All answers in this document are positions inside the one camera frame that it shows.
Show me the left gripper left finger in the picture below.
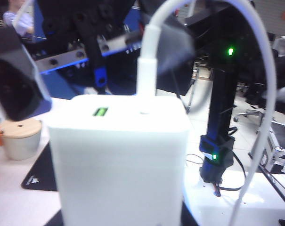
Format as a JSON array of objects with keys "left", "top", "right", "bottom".
[{"left": 45, "top": 208, "right": 65, "bottom": 226}]

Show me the silver black flight case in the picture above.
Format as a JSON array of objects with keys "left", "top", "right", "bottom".
[{"left": 262, "top": 122, "right": 285, "bottom": 175}]

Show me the black mouse pad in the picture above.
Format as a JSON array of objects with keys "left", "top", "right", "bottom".
[{"left": 21, "top": 142, "right": 59, "bottom": 192}]

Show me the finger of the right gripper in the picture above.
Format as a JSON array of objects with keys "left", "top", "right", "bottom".
[
  {"left": 0, "top": 27, "right": 52, "bottom": 122},
  {"left": 156, "top": 22, "right": 196, "bottom": 96}
]

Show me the black office chair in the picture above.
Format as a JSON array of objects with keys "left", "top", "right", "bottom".
[{"left": 236, "top": 32, "right": 278, "bottom": 123}]

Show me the seated person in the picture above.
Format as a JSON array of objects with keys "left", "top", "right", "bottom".
[{"left": 2, "top": 0, "right": 36, "bottom": 37}]

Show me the white ceramic mug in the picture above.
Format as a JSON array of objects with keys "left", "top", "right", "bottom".
[{"left": 2, "top": 127, "right": 43, "bottom": 161}]

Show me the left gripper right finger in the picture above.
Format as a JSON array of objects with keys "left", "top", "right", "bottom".
[{"left": 181, "top": 201, "right": 201, "bottom": 226}]

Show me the white charger block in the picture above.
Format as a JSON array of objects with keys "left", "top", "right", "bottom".
[{"left": 47, "top": 94, "right": 193, "bottom": 226}]

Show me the white charger cable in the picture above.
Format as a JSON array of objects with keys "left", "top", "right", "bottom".
[{"left": 135, "top": 0, "right": 278, "bottom": 226}]

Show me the white robot base platform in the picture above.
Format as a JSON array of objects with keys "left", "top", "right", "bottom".
[{"left": 187, "top": 171, "right": 285, "bottom": 226}]

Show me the round wooden mug lid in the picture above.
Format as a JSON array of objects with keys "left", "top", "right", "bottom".
[{"left": 0, "top": 118, "right": 43, "bottom": 137}]

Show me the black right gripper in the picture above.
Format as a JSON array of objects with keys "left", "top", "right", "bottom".
[{"left": 35, "top": 0, "right": 145, "bottom": 88}]

